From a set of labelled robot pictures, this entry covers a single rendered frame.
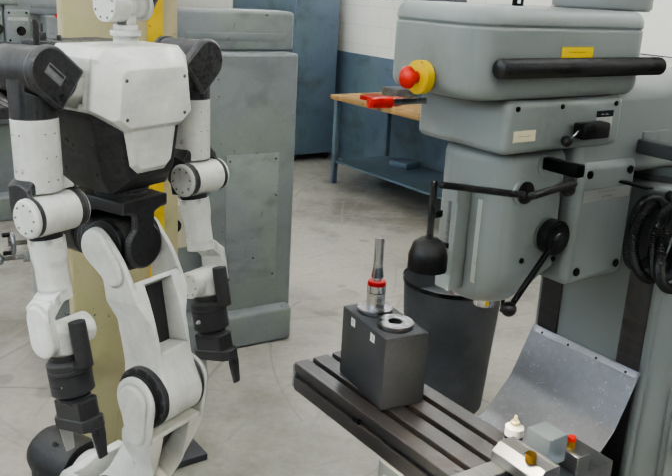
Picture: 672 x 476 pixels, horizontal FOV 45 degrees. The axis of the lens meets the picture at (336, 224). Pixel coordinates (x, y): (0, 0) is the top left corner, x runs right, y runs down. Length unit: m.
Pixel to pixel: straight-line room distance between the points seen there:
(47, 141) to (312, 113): 7.49
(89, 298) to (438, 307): 1.49
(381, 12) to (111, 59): 7.15
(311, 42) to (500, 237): 7.43
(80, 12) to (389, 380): 1.69
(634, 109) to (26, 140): 1.20
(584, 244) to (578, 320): 0.38
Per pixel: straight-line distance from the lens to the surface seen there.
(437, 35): 1.46
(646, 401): 2.05
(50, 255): 1.69
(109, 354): 3.32
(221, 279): 1.99
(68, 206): 1.66
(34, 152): 1.64
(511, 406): 2.14
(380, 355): 1.95
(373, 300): 2.03
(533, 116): 1.53
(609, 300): 2.02
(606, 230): 1.79
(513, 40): 1.45
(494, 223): 1.58
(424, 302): 3.68
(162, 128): 1.77
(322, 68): 9.03
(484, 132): 1.52
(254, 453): 3.57
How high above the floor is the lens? 1.91
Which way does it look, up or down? 16 degrees down
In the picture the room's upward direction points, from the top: 3 degrees clockwise
